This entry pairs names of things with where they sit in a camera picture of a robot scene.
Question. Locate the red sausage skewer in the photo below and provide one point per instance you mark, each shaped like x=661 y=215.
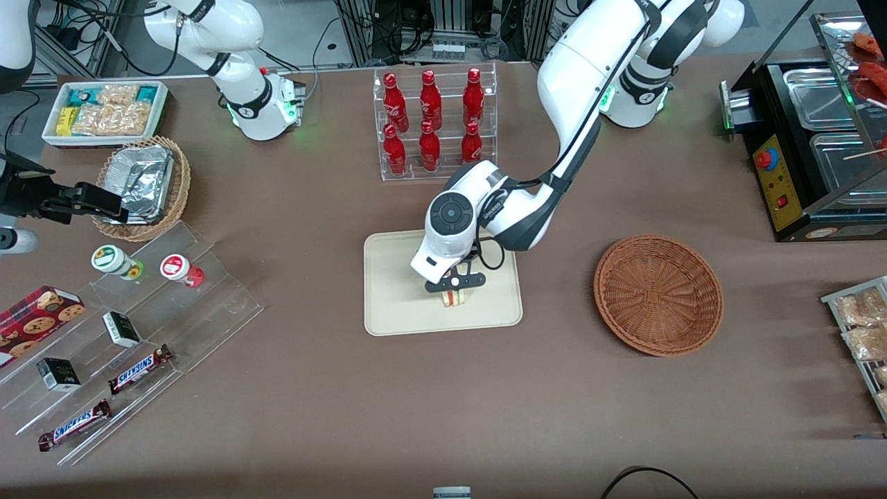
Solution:
x=870 y=44
x=874 y=82

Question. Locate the clear acrylic stepped display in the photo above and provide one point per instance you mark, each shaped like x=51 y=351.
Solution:
x=208 y=305

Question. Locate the small grey device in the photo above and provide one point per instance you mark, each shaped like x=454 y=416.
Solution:
x=452 y=493

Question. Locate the brown wicker basket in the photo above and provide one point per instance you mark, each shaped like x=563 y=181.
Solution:
x=658 y=294

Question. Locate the clear acrylic bottle rack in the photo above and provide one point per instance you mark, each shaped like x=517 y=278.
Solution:
x=449 y=149

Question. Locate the aluminium foil container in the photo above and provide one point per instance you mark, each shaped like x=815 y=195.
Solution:
x=142 y=181

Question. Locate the green lid cup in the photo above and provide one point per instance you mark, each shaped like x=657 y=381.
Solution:
x=109 y=258

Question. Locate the light wicker basket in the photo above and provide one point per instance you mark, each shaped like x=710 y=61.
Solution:
x=179 y=187

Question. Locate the large clear cracker bag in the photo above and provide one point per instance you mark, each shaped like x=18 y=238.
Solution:
x=111 y=119

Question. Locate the stainless steel pan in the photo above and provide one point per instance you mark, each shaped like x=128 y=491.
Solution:
x=818 y=100
x=842 y=163

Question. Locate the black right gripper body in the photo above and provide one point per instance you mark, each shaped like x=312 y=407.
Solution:
x=26 y=192

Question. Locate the small black box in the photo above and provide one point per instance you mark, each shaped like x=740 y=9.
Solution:
x=59 y=375
x=121 y=330

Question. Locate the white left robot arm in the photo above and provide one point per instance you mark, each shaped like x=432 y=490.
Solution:
x=589 y=62

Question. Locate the white power strip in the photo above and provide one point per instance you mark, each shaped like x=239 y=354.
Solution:
x=448 y=50

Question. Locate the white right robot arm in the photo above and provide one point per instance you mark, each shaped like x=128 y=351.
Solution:
x=242 y=97

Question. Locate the red cookie box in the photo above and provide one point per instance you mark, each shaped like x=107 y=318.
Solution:
x=34 y=322

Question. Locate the snickers chocolate bar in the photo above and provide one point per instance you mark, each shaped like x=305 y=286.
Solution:
x=75 y=425
x=138 y=370

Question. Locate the triangular sandwich wedge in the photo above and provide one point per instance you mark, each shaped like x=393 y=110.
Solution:
x=457 y=298

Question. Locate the red cola bottle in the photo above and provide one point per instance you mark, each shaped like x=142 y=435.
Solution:
x=473 y=98
x=431 y=102
x=396 y=104
x=395 y=154
x=429 y=151
x=472 y=147

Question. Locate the yellow snack packet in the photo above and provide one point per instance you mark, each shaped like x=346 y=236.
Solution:
x=66 y=121

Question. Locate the black food warmer case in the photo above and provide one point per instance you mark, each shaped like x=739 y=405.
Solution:
x=790 y=208

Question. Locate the red lid cup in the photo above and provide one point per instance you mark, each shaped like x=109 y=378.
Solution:
x=176 y=267

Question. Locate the aluminium frame rack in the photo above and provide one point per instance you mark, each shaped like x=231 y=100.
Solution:
x=533 y=28

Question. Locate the white snack bin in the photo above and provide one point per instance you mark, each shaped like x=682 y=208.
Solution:
x=52 y=132

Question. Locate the small clear cracker bag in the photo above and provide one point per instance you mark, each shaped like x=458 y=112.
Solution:
x=118 y=94

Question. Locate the teal snack packet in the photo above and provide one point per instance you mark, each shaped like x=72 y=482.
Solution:
x=82 y=97
x=147 y=94

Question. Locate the clear bag of pastry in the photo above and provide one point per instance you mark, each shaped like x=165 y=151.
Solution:
x=866 y=343
x=863 y=308
x=883 y=400
x=881 y=375

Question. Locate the beige plastic tray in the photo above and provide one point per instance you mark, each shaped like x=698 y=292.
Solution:
x=395 y=291

